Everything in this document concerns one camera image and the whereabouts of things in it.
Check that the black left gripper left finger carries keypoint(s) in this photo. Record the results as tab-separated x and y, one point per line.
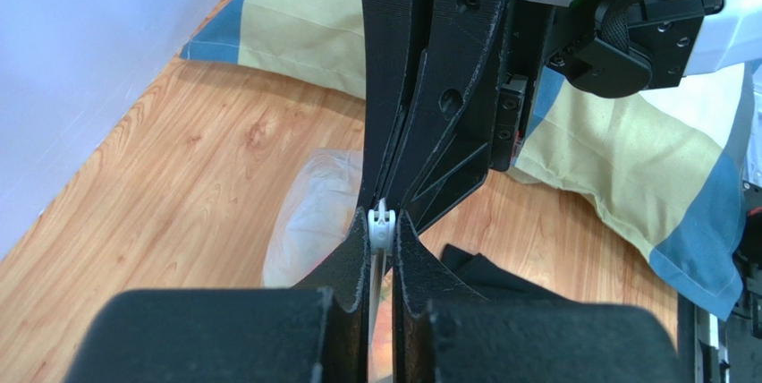
315	331

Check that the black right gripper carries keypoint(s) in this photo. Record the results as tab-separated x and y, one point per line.
608	48

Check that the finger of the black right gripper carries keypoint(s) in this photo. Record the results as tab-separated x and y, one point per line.
393	41

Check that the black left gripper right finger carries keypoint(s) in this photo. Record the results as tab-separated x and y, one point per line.
445	331

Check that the clear zip top bag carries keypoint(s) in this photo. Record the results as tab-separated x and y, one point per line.
313	220

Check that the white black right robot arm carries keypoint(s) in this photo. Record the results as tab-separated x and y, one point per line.
730	37

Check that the fake peach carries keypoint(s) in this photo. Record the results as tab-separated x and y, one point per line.
381	359

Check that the folded black cloth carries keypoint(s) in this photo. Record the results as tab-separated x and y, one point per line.
485	277

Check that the blue beige checked pillow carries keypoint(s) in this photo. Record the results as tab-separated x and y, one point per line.
662	168

